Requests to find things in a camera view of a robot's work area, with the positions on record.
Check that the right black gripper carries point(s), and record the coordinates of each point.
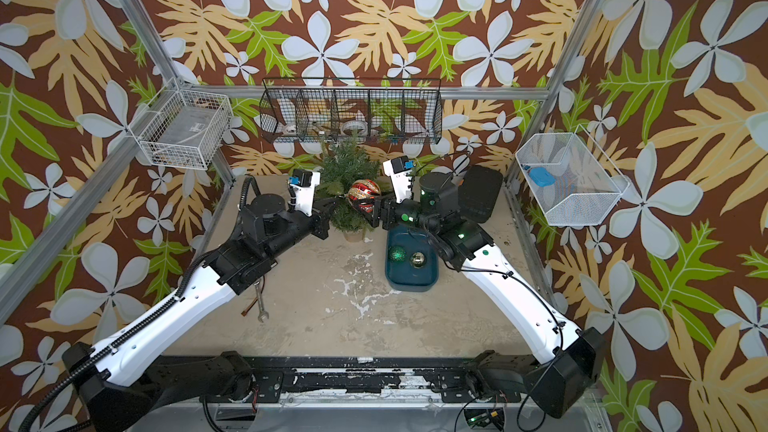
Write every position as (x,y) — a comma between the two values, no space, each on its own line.
(386,206)

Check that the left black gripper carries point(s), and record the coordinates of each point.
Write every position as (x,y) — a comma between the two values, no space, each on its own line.
(320,216)

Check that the red gold striped ornament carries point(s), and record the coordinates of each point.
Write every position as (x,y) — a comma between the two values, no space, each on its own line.
(362,189)

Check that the small green christmas tree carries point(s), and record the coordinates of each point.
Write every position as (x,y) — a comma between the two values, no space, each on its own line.
(342,164)

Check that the green glitter ball ornament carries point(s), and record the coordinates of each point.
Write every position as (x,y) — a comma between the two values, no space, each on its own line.
(397,254)

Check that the gold ball ornament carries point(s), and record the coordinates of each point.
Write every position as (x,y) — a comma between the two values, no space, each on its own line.
(418,260)

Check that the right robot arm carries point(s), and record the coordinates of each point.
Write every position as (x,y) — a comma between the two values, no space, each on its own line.
(564,359)

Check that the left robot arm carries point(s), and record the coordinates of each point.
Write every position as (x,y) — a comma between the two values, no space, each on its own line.
(118,378)

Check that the teal plastic tray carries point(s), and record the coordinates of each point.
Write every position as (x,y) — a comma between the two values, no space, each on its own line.
(402,276)

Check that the white round item in basket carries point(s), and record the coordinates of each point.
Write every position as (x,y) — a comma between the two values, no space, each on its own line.
(354,128)

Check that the silver wrench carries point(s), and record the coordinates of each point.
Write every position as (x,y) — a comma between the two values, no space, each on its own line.
(258,302)

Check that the black hard case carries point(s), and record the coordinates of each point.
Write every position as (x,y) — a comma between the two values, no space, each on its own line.
(478,193)

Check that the blue object in basket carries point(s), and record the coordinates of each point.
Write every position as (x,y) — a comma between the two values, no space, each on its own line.
(541,177)

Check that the white mesh basket right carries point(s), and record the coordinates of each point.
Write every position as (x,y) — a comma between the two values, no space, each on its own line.
(588,182)

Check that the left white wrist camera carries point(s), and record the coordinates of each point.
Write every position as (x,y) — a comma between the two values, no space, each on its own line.
(301,187)

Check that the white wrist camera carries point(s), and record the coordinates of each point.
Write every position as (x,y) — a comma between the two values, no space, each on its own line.
(400,172)
(301,187)

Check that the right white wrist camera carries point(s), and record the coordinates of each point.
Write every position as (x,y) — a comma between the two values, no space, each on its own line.
(400,172)

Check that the black wire basket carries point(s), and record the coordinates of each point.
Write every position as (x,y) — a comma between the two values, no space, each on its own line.
(396,110)

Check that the white wire basket left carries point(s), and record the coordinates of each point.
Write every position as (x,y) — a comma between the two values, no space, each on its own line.
(182,127)

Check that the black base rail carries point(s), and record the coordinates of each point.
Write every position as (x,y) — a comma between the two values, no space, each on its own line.
(271,379)

